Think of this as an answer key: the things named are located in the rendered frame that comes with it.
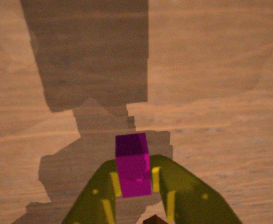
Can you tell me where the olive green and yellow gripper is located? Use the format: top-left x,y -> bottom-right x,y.
61,154 -> 243,224

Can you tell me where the orange rod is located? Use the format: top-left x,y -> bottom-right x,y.
143,214 -> 168,224

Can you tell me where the magenta rectangular block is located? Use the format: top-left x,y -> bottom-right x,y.
115,133 -> 151,198

